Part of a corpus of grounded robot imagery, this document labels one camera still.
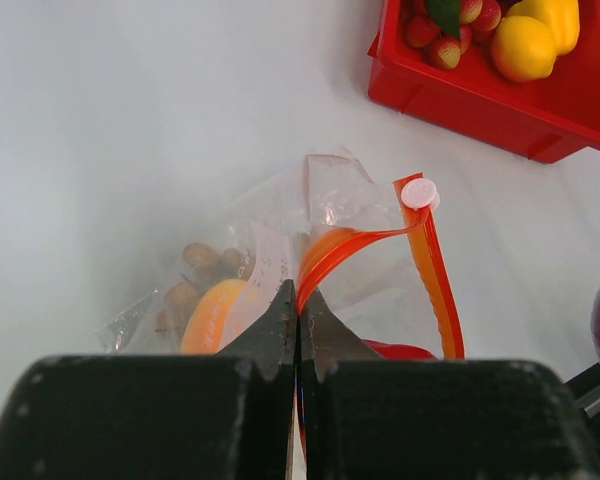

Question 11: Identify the red lychee cluster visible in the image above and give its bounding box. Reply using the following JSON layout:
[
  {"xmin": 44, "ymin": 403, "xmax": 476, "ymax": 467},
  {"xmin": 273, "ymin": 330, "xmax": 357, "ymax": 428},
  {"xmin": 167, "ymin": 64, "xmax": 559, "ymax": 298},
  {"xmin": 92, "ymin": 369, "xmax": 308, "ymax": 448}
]
[{"xmin": 401, "ymin": 0, "xmax": 502, "ymax": 71}]

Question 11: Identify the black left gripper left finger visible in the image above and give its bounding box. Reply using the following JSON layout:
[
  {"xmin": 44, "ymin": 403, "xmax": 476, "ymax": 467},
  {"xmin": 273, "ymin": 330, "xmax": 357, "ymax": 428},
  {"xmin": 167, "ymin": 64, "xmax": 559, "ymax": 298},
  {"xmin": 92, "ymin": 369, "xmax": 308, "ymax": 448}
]
[{"xmin": 0, "ymin": 280, "xmax": 296, "ymax": 479}]

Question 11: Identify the orange yellow mango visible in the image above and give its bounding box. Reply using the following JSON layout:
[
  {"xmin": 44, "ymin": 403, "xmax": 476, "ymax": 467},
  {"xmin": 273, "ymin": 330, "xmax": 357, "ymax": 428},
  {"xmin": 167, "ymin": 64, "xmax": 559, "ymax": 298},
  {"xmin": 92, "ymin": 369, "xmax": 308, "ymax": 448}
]
[{"xmin": 179, "ymin": 279, "xmax": 247, "ymax": 355}]

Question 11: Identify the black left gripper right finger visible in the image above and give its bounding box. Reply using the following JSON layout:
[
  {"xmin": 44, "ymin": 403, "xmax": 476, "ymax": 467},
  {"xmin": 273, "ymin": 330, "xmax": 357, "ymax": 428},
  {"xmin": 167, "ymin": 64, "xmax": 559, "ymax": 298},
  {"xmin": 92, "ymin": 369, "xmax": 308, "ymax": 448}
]
[{"xmin": 297, "ymin": 293, "xmax": 600, "ymax": 479}]

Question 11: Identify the yellow lemon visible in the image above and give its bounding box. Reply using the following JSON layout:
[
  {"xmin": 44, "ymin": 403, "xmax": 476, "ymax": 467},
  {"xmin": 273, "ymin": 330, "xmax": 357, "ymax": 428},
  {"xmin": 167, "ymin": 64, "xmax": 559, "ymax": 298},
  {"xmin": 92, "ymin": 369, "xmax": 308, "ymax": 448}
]
[{"xmin": 491, "ymin": 16, "xmax": 557, "ymax": 83}]

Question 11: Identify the clear zip bag orange zipper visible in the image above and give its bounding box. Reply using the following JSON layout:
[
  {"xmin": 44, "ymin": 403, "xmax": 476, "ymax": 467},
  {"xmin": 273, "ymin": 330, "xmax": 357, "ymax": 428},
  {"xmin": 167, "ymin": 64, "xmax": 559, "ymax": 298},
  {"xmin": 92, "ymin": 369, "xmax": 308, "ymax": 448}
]
[{"xmin": 102, "ymin": 155, "xmax": 465, "ymax": 445}]

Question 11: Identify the red chili pepper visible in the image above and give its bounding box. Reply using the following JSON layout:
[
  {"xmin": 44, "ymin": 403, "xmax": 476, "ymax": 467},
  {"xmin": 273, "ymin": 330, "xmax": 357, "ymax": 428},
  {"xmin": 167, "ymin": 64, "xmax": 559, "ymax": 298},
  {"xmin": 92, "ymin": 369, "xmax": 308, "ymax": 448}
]
[{"xmin": 364, "ymin": 340, "xmax": 437, "ymax": 361}]

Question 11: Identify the red plastic tray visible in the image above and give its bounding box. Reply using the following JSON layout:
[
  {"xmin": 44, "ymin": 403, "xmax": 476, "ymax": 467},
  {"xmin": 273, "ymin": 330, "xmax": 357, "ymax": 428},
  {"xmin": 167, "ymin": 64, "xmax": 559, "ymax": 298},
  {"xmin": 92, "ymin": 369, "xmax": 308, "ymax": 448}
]
[{"xmin": 368, "ymin": 1, "xmax": 600, "ymax": 164}]

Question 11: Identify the yellow bell pepper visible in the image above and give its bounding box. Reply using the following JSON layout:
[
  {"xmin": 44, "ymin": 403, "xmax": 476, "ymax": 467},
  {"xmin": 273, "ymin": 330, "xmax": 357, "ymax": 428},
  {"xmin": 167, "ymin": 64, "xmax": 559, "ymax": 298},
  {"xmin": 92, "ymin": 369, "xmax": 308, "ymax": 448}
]
[{"xmin": 506, "ymin": 0, "xmax": 580, "ymax": 56}]

